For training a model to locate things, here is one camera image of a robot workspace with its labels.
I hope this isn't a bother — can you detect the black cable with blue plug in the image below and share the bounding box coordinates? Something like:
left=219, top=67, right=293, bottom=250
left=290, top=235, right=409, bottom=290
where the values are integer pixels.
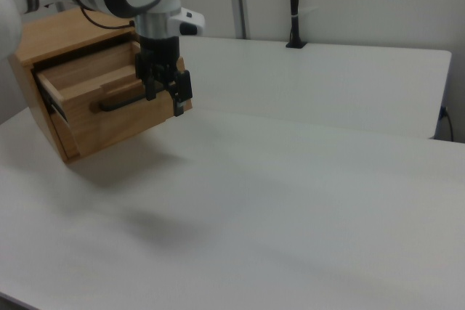
left=438, top=105, right=456, bottom=142

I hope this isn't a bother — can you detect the wooden drawer cabinet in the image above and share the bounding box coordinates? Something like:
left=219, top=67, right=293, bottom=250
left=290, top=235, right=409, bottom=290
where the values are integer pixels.
left=7, top=7, right=143, bottom=166

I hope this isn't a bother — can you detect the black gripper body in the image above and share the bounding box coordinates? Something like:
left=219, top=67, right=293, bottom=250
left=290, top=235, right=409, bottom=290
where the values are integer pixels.
left=134, top=33, right=184, bottom=88

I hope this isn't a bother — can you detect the black pole with clamp base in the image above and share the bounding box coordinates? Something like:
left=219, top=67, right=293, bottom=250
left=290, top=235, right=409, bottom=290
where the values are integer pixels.
left=285, top=0, right=308, bottom=50

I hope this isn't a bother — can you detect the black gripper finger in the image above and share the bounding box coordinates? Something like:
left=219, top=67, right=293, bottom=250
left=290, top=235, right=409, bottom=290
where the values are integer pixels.
left=142, top=70, right=158, bottom=102
left=167, top=69, right=194, bottom=118

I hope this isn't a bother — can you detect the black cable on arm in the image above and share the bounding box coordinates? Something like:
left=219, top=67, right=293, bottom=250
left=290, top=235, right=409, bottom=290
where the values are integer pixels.
left=79, top=7, right=138, bottom=31

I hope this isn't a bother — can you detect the wooden drawer with black handle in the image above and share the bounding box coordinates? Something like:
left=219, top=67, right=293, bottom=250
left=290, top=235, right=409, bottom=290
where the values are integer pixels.
left=34, top=39, right=194, bottom=155

